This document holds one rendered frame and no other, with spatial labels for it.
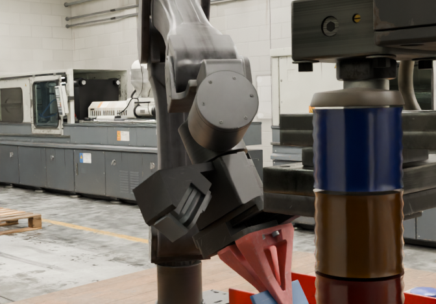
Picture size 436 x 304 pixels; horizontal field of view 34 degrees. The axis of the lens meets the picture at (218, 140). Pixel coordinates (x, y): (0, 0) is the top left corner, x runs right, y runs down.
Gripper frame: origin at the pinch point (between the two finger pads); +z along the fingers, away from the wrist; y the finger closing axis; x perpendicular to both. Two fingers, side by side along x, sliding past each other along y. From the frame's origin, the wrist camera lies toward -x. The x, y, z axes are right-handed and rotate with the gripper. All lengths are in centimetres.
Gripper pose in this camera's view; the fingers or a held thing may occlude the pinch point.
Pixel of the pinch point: (281, 299)
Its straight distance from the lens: 70.1
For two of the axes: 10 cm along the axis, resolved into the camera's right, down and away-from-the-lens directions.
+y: 6.2, -4.6, -6.4
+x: 6.8, -0.8, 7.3
